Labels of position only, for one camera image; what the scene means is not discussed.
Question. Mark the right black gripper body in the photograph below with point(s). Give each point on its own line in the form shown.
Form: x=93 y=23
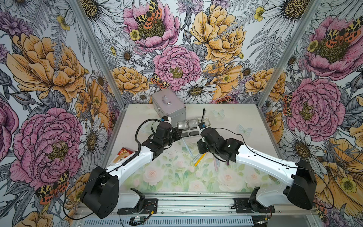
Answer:
x=204 y=147

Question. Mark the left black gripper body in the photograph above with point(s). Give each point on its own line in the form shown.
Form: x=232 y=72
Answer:
x=174 y=136

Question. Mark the light blue toothbrush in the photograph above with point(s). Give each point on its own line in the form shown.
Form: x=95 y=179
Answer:
x=187 y=147

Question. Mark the yellow toothbrush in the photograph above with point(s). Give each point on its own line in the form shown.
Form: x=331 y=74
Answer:
x=203 y=155

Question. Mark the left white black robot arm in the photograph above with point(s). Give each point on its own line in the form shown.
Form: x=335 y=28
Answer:
x=102 y=194

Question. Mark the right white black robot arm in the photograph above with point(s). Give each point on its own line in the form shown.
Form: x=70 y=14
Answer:
x=298 y=179

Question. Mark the cream toothbrush holder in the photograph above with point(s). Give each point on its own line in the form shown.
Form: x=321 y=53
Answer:
x=189 y=127

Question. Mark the silver pink metal case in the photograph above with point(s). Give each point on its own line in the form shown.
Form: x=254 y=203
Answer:
x=166 y=103

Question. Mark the red white small box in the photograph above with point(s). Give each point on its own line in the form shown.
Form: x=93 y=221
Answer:
x=122 y=154

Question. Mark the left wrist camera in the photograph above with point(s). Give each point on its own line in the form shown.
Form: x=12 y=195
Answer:
x=166 y=119

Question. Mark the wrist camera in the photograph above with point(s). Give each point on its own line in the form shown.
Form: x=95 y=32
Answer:
x=166 y=119
x=201 y=126

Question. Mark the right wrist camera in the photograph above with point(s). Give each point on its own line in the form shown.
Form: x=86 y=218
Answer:
x=201 y=126

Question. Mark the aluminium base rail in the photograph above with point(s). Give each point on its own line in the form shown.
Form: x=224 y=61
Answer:
x=214 y=210

